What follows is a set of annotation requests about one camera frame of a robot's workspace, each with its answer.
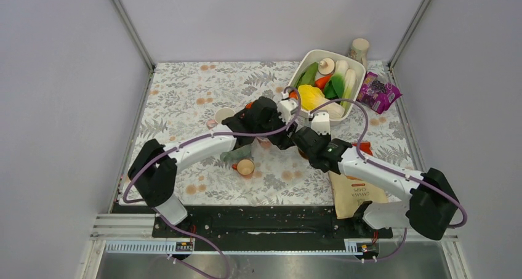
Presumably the white green bok choy toy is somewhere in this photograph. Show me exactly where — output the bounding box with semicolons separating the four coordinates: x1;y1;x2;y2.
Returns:
323;60;356;100

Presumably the beige mushroom toy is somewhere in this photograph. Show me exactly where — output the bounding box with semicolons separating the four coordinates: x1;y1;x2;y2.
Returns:
318;58;335;76

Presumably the white rectangular bin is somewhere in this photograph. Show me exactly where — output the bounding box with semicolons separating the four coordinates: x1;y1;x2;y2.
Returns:
287;49;366;117

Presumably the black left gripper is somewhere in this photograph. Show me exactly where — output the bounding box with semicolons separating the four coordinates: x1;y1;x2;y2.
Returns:
255;107;297;149

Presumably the beige patterned cup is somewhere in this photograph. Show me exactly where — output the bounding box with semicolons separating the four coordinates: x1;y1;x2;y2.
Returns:
348;38;370;68

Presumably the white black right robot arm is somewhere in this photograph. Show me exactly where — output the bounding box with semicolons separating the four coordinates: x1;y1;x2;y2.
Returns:
291;127;458;241

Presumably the teal green ceramic mug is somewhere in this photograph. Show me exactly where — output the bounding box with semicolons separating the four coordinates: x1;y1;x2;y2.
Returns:
220;145;252;163

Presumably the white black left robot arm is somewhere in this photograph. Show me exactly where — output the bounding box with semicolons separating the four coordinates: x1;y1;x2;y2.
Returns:
127;97;299;237

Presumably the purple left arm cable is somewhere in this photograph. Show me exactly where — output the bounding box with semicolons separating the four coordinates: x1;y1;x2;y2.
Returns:
122;86;303;279

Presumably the cassava chips bag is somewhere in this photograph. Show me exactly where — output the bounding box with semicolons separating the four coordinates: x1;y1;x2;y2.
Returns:
328;171;388;219

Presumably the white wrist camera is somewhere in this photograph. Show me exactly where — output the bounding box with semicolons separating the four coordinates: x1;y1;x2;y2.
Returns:
276;93;298;123
309;111;331;138

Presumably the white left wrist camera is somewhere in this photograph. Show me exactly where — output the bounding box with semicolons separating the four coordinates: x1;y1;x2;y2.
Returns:
276;93;298;123

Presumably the pink white mug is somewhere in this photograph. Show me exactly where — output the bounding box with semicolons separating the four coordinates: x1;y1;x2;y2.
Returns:
206;107;236;129

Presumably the small orange cup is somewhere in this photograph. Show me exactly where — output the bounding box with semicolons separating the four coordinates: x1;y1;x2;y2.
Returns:
232;159;255;176

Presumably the small pink cup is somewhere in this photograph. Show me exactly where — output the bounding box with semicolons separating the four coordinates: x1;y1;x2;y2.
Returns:
257;137;272;149

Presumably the yellow napa cabbage toy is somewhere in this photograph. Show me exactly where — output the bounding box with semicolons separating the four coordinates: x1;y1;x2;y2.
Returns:
297;84;345;119

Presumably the purple snack packet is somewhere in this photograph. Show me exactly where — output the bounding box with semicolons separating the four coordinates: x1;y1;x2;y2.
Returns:
356;71;402;114

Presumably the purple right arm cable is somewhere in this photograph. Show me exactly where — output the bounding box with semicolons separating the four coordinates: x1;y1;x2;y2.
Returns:
308;98;468;263

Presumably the orange carrot toy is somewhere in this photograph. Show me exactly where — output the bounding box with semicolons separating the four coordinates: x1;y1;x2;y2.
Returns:
315;74;332;91

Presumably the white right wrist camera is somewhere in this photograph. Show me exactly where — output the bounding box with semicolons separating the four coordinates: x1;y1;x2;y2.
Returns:
309;111;331;138

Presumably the floral patterned tablecloth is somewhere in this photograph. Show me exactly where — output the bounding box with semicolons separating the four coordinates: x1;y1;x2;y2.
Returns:
118;60;425;206

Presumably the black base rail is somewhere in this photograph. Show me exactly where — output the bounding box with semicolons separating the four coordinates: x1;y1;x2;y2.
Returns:
177;205;393;239

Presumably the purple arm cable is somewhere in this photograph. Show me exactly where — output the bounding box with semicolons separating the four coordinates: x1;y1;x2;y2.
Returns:
308;98;468;263
122;86;303;279

